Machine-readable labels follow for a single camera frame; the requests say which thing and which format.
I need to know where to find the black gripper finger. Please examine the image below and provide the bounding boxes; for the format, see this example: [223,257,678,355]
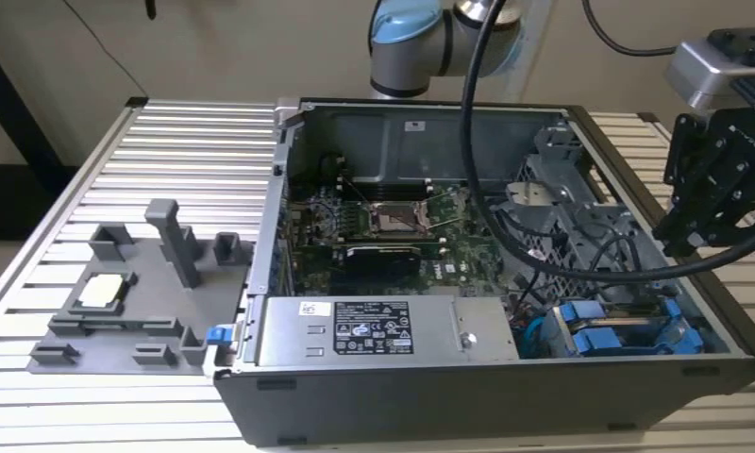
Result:
[651,112,712,259]
[698,187,755,249]

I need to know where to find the hard disk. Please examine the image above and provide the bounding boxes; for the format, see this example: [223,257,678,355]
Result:
[569,328,706,357]
[554,296,700,332]

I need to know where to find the grey metal disk bay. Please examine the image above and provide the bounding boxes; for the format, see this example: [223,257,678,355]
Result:
[489,125,692,308]

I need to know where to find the green motherboard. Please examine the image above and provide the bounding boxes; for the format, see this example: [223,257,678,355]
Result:
[286,182,513,298]

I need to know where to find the socket cover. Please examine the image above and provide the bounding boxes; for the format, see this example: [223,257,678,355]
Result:
[422,186,475,224]

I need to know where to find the CPU socket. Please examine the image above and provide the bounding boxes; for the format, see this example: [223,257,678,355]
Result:
[363,200,443,238]

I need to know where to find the black RAM sticks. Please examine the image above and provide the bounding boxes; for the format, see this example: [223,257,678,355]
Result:
[338,176,435,200]

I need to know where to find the black graphics card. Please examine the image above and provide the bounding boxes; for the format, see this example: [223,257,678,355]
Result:
[331,243,446,289]

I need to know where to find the black open PC case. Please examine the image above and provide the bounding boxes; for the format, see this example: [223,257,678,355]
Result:
[211,96,755,448]

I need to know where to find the locking lever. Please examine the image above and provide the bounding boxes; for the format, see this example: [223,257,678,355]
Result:
[339,176,374,208]

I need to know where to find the black label on supply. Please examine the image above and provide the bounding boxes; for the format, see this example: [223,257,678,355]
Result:
[332,301,415,356]

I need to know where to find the silver power supply unit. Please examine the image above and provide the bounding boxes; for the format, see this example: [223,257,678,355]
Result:
[254,295,522,367]

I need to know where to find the grey parts rack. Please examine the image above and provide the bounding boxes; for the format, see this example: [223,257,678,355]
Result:
[29,197,256,377]

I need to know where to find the silver CPU chip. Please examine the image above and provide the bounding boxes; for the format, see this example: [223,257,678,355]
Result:
[77,272,131,309]

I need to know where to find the black power wire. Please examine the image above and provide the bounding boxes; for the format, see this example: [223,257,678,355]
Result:
[497,207,643,308]

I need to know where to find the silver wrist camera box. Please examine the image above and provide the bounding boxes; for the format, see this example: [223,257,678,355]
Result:
[663,27,755,113]

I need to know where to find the silver metal bracket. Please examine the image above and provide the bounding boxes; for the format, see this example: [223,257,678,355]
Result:
[505,180,574,208]

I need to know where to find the blue data wire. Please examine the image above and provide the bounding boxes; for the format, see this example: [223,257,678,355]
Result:
[517,313,549,358]

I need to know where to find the thin black cable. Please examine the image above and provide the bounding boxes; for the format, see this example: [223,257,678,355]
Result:
[581,0,679,57]

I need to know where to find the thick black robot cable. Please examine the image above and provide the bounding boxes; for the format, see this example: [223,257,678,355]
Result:
[461,0,755,287]

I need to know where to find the black desk frame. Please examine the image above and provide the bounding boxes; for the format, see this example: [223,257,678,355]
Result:
[0,23,84,243]

